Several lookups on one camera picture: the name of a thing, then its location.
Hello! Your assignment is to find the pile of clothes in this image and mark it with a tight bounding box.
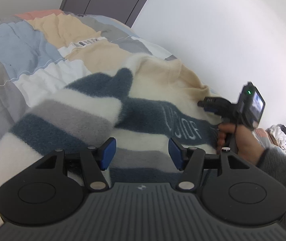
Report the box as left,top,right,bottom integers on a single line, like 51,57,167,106
253,124,286,155

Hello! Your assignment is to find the person's right hand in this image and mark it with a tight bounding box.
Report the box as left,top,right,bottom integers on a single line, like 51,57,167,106
217,123,265,165

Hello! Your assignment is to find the colourful patchwork bed quilt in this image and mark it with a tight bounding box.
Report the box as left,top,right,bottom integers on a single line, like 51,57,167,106
0,10,174,139

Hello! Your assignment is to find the cream striped fleece sweater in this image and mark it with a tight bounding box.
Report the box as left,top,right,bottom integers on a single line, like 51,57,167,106
0,54,221,225

